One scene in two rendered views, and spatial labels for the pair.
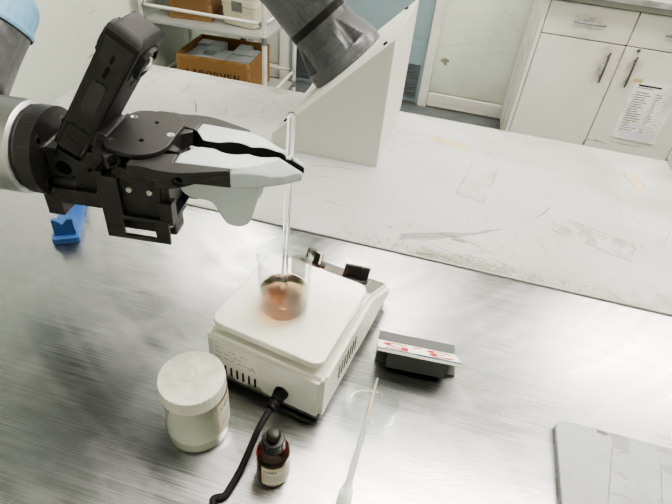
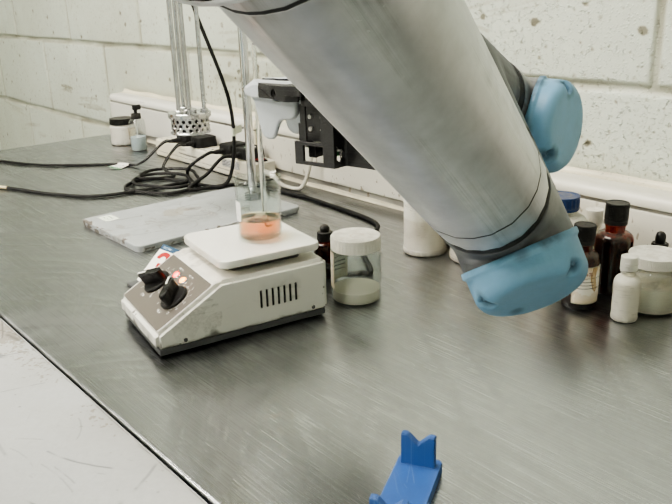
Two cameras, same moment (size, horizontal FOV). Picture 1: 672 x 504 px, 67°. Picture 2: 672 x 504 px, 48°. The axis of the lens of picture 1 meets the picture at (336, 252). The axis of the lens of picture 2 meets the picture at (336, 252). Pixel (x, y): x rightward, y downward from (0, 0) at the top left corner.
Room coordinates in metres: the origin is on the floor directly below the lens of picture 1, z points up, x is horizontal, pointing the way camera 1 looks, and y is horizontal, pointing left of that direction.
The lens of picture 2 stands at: (0.94, 0.63, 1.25)
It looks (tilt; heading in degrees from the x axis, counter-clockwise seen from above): 19 degrees down; 219
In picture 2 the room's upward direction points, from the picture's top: 2 degrees counter-clockwise
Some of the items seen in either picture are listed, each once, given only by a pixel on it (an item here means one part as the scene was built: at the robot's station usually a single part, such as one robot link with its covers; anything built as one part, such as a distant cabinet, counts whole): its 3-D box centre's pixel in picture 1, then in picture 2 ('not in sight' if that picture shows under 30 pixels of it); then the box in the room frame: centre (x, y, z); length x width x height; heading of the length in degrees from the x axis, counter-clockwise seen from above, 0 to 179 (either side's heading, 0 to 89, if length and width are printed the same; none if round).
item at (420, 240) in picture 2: not in sight; (425, 213); (0.08, 0.09, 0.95); 0.06 x 0.06 x 0.11
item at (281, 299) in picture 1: (283, 282); (260, 205); (0.35, 0.05, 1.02); 0.06 x 0.05 x 0.08; 1
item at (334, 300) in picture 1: (293, 304); (249, 241); (0.36, 0.04, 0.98); 0.12 x 0.12 x 0.01; 69
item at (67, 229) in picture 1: (68, 212); (404, 486); (0.56, 0.38, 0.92); 0.10 x 0.03 x 0.04; 19
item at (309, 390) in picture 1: (303, 317); (231, 282); (0.39, 0.03, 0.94); 0.22 x 0.13 x 0.08; 159
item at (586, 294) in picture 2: not in sight; (581, 265); (0.14, 0.34, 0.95); 0.04 x 0.04 x 0.10
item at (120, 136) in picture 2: not in sight; (122, 130); (-0.20, -0.96, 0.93); 0.06 x 0.06 x 0.06
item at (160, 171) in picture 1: (176, 165); not in sight; (0.33, 0.12, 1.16); 0.09 x 0.05 x 0.02; 86
